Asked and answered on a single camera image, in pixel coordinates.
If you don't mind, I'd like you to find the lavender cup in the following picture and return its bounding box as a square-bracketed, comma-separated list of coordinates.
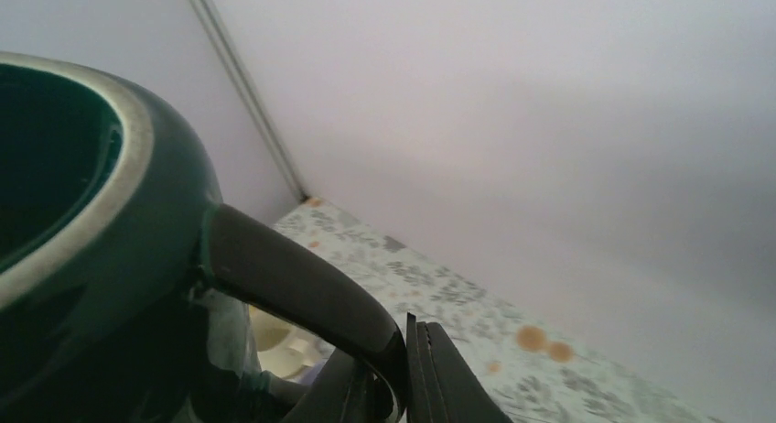
[296, 357, 329, 385]

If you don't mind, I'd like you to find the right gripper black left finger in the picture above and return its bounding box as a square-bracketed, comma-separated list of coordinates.
[282, 349, 388, 422]

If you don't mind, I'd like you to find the floral patterned table mat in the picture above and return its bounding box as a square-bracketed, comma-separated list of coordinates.
[275, 198, 707, 422]

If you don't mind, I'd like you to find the cream white mug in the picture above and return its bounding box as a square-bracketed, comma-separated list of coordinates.
[249, 306, 323, 379]

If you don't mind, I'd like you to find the dark green mug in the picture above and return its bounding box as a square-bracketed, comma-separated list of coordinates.
[1, 52, 409, 422]

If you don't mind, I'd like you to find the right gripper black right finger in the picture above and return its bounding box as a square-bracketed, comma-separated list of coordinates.
[406, 313, 512, 423]

